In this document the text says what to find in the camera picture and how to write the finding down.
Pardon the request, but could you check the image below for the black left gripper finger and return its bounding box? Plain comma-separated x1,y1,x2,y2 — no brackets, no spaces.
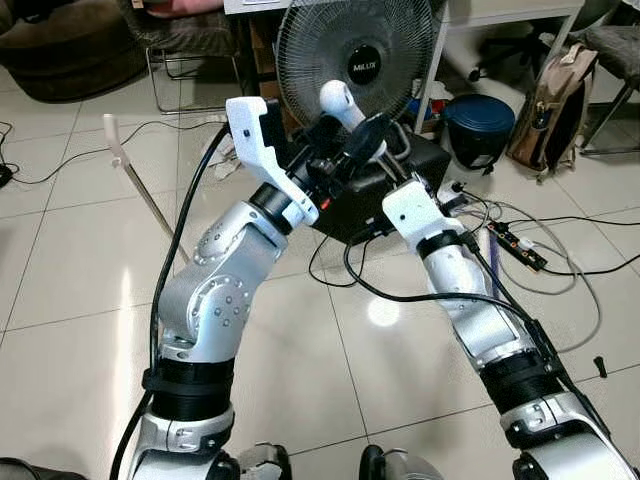
300,112,346,143
338,112,393,179

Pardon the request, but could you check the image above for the blue bristle broom silver handle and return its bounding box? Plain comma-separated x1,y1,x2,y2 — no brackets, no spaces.
320,80,411,191

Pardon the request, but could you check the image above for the beige long-handled dustpan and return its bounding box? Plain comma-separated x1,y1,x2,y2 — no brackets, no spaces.
103,113,191,269

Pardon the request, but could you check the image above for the black floor fan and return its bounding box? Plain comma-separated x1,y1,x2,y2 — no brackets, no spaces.
277,0,436,129

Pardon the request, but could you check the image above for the white plug adapter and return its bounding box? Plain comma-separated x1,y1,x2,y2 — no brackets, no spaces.
440,180,471,206

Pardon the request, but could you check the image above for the dark blue lidded bin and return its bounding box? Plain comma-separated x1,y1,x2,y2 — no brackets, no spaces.
443,95,517,171

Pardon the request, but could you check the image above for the black swivel chair base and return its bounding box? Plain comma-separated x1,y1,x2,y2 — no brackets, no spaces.
468,35,546,83

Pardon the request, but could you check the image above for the black power strip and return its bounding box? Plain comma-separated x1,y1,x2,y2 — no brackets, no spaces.
487,222,549,273

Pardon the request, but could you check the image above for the pink cushion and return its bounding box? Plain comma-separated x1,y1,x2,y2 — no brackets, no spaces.
150,0,226,16

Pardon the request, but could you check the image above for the tan backpack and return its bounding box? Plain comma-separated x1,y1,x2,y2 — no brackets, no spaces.
508,42,599,173

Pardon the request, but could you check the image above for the grey upholstered chair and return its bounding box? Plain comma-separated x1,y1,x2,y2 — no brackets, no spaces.
575,25,640,156

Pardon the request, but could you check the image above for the dark brown sofa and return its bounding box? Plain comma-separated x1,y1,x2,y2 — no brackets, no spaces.
0,0,149,103

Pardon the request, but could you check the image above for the grey robot left foot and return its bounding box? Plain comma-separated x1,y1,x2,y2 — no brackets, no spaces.
235,443,293,480

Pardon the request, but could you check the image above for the grey robot foot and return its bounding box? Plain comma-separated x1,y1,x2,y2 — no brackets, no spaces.
235,443,293,480
360,445,441,480

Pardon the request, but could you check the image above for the grey robot right foot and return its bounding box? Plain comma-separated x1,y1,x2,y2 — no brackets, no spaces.
360,445,441,480

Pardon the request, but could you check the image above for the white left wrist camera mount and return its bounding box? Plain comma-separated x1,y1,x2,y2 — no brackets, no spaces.
226,96,321,227

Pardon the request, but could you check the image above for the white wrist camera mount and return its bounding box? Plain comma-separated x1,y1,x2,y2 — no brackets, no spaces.
382,180,453,253
226,96,321,227

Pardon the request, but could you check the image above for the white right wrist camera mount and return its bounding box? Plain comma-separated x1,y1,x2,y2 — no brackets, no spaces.
382,180,453,253

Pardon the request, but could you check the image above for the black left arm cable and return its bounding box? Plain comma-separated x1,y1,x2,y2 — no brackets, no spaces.
108,125,236,480

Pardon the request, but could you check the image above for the long thin floor cable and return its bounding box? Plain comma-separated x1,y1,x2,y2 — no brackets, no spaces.
0,118,233,187

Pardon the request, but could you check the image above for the metal frame chair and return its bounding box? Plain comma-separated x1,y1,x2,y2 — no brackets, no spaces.
128,0,251,116

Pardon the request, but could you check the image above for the black power strip cable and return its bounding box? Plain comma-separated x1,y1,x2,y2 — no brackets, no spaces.
540,213,640,277

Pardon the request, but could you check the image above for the white looped floor cable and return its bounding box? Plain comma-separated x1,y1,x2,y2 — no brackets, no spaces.
455,195,601,353

